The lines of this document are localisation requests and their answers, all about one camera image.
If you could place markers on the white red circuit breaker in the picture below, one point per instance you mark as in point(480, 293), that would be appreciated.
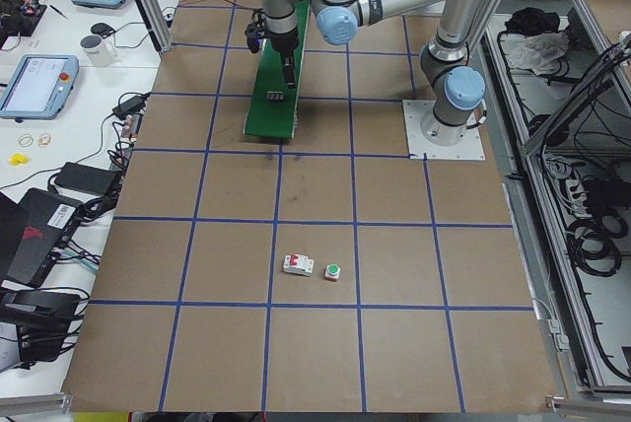
point(298, 264)

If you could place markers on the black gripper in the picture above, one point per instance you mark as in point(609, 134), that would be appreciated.
point(284, 43)

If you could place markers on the near teach pendant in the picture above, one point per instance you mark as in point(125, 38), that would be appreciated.
point(39, 87)

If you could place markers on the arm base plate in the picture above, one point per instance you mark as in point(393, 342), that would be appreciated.
point(428, 139)

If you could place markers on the green conveyor belt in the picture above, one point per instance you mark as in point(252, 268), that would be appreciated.
point(276, 119)

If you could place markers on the green push button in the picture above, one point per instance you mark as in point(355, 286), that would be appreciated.
point(332, 272)

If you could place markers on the black computer mouse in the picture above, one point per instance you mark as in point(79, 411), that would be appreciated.
point(103, 30)

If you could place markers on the white mug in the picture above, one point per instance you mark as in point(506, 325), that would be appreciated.
point(99, 51)

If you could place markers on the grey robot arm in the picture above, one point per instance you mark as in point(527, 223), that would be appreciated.
point(458, 89)

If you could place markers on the black laptop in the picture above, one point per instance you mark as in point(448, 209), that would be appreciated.
point(31, 230)

